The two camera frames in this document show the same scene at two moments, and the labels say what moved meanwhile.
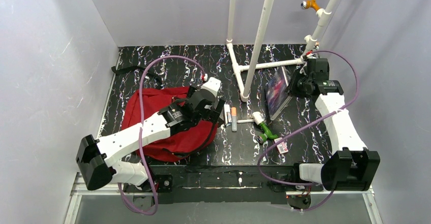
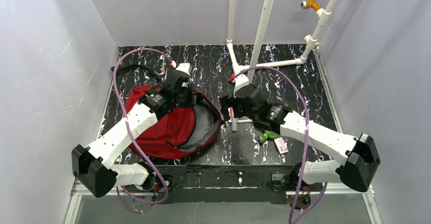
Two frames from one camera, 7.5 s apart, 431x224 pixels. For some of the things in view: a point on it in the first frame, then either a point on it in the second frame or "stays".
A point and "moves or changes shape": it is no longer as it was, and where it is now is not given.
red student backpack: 181,144 moves or changes shape
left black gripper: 209,107 → 183,92
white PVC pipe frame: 268,9 stays
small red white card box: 282,147 stays
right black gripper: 296,85 → 228,104
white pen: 245,121 stays
